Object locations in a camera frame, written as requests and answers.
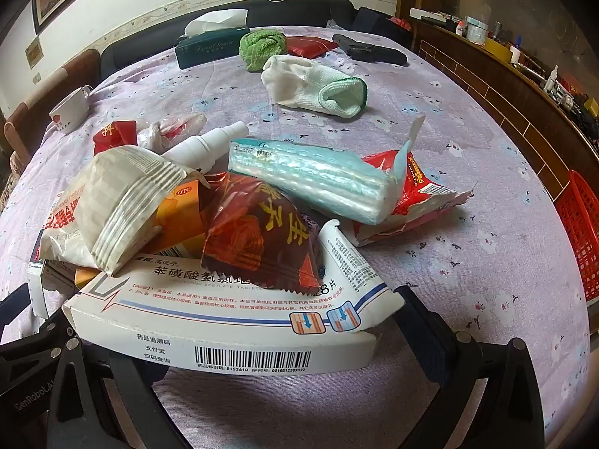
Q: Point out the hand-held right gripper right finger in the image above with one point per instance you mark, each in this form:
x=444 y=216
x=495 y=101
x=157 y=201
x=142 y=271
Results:
x=421 y=332

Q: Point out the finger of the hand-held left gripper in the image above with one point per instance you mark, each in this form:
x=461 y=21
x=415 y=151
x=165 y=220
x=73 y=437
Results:
x=47 y=336
x=11 y=308

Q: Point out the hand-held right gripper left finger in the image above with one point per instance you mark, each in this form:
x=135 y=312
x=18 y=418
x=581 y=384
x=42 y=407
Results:
x=126 y=379

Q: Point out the small white box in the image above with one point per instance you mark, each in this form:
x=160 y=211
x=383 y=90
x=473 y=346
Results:
x=36 y=290

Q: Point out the white medicine box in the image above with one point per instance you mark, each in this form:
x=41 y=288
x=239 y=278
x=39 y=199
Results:
x=224 y=332

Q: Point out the red foil packet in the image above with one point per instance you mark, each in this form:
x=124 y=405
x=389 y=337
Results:
x=421 y=191

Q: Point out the orange medicine box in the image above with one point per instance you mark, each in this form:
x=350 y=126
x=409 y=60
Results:
x=180 y=206

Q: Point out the red plastic basket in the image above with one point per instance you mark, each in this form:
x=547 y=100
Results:
x=580 y=234

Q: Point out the white crumpled packet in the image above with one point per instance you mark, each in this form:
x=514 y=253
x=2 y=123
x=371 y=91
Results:
x=112 y=201

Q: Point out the purple floral tablecloth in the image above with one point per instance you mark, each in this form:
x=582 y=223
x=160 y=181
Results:
x=468 y=149

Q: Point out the light blue tissue packet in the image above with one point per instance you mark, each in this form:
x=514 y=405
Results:
x=309 y=177

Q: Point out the dark red candy wrapper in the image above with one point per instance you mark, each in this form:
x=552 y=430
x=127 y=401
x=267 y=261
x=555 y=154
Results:
x=252 y=229

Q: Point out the small red wrapper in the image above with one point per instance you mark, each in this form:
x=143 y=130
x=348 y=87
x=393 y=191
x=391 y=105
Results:
x=112 y=138

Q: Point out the white cup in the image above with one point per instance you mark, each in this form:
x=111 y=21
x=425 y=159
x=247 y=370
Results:
x=70 y=112

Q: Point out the brown armchair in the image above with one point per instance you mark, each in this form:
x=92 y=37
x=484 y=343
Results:
x=32 y=103

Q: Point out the white spray bottle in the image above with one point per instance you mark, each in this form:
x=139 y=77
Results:
x=196 y=147

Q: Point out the clear plastic wrapper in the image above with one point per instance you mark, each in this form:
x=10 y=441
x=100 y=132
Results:
x=173 y=128

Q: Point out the white glove with green cuff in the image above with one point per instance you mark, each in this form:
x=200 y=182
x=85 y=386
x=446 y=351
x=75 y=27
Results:
x=304 y=82

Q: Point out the black toy pistol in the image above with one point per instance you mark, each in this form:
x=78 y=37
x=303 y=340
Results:
x=369 y=51

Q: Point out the yellow container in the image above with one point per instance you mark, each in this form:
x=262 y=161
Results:
x=495 y=46

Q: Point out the red pouch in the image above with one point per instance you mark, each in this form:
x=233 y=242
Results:
x=309 y=46

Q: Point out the green towel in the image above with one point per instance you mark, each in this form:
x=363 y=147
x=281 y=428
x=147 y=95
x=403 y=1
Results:
x=262 y=49

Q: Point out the dark green tissue box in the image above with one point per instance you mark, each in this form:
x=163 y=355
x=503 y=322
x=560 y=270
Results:
x=210 y=46

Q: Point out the black sofa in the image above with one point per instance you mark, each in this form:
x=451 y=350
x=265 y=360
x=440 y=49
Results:
x=290 y=9

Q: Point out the small wall plaque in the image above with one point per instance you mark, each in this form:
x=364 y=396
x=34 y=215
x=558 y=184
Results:
x=33 y=52

